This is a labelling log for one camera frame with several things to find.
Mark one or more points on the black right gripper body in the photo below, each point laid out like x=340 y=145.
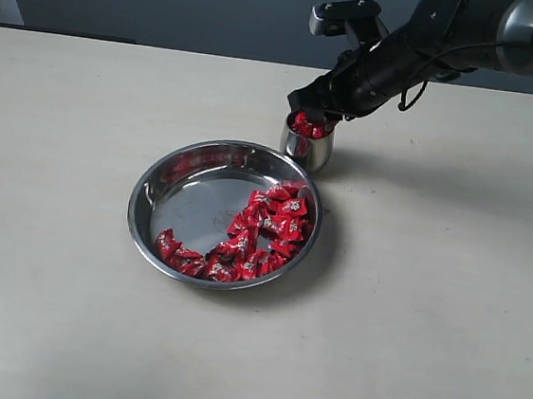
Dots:
x=373 y=75

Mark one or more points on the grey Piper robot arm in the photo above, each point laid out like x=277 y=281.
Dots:
x=442 y=40

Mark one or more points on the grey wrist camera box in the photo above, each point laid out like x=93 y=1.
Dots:
x=357 y=20

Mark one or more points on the round stainless steel plate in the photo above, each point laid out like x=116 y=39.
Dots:
x=196 y=192

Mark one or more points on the red candy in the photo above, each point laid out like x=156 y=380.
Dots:
x=284 y=248
x=302 y=126
x=219 y=272
x=166 y=244
x=293 y=207
x=243 y=244

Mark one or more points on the small stainless steel cup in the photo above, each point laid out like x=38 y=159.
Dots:
x=311 y=154

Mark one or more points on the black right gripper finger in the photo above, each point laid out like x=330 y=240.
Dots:
x=326 y=122
x=315 y=98

